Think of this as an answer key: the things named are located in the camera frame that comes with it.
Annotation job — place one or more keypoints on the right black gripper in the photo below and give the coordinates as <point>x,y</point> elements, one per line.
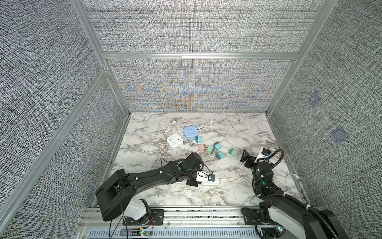
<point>251,159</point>

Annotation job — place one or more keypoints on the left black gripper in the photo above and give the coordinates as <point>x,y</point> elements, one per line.
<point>194,183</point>

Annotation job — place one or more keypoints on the long white power strip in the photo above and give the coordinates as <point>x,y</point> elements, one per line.
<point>216,183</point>

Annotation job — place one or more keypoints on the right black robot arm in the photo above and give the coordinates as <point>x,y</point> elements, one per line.
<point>280,212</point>

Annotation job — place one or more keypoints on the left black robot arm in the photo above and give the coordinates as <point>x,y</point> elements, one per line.
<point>117,191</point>

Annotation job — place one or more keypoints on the pink plug adapter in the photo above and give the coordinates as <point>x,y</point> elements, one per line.
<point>202,147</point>

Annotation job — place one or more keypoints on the green adapter right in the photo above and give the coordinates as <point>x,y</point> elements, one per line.
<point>233,152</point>

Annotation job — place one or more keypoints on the teal adapter centre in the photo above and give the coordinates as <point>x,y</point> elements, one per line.
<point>220,155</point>

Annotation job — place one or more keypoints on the green adapter beside pink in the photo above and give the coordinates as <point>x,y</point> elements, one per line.
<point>210,149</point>

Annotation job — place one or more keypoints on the teal adapter upper middle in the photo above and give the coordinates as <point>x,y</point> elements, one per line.
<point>217,146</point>

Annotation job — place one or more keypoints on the teal adapter near blue strip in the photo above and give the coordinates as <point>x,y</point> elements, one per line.
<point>199,139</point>

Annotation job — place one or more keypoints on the white square power strip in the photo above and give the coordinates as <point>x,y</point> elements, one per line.
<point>175,140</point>

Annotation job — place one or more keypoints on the blue square power strip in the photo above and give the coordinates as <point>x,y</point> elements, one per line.
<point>191,132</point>

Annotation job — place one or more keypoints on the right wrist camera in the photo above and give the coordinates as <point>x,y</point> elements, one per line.
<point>263,155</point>

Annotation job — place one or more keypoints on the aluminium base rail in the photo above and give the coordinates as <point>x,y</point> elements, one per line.
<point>172,223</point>

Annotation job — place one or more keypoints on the aluminium enclosure frame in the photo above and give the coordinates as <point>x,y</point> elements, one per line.
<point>84,81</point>

